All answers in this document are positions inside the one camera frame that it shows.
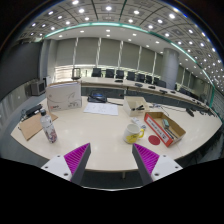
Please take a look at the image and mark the clear labelled water bottle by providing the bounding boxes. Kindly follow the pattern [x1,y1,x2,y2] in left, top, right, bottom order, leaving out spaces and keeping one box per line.
[39,109,58,144]

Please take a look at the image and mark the row of black office chairs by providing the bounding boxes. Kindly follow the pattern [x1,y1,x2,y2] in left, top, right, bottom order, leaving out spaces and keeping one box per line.
[91,67,201,101]

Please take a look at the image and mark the open red-labelled cardboard box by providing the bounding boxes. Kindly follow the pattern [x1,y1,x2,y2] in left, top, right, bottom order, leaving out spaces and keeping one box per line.
[143,111,187,148]

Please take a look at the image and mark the flat round red coaster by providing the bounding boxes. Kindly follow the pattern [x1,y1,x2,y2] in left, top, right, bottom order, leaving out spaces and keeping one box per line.
[147,134,162,146]

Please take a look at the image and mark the black desk phone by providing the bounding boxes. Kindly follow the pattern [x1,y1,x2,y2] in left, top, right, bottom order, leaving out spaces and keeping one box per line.
[87,91,108,104]

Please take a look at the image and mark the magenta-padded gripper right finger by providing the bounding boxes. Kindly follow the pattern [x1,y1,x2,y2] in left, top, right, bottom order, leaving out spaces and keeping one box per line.
[131,143,184,186]

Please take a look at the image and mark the round ceiling lights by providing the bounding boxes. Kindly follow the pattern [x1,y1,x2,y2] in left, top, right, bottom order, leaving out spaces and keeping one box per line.
[29,0,224,91]

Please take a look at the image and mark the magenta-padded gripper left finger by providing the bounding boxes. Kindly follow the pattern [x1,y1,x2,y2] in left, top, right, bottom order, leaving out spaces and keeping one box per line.
[40,142,92,186]

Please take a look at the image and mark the black power strip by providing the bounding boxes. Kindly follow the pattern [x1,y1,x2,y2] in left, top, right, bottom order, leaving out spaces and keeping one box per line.
[20,103,44,122]

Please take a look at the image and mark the green board eraser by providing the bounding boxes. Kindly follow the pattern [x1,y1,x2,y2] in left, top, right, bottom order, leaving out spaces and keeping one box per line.
[162,118,171,130]

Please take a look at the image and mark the long curved conference desk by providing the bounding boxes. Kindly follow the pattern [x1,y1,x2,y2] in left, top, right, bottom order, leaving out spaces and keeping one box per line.
[79,77,211,111]

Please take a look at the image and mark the large white printed carton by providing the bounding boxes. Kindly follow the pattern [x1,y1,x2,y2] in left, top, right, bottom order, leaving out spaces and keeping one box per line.
[45,80,83,113]

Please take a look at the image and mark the white paper sheet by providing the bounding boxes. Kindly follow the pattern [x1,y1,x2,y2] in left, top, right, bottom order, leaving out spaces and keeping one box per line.
[82,101,120,117]

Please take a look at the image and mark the small open white box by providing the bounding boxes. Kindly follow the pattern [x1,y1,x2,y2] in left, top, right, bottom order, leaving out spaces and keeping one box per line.
[122,95,151,118]

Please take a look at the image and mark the white and yellow mug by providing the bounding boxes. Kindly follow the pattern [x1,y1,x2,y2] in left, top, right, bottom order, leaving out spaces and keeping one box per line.
[122,123,146,145]

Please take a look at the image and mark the white remote control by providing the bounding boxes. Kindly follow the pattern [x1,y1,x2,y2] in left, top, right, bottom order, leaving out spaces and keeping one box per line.
[130,116,147,130]

